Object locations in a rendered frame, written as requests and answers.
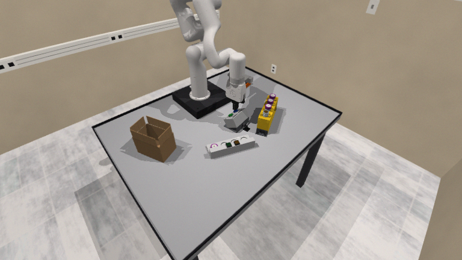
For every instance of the grey button housing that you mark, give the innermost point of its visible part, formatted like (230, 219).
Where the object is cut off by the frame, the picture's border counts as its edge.
(237, 120)

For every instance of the brown cardboard box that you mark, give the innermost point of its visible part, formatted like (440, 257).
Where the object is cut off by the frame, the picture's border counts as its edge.
(154, 139)

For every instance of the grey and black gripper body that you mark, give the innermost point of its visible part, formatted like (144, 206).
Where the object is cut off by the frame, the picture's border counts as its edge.
(236, 92)

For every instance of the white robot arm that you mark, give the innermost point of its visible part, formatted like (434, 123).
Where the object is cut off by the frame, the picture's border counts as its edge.
(205, 29)

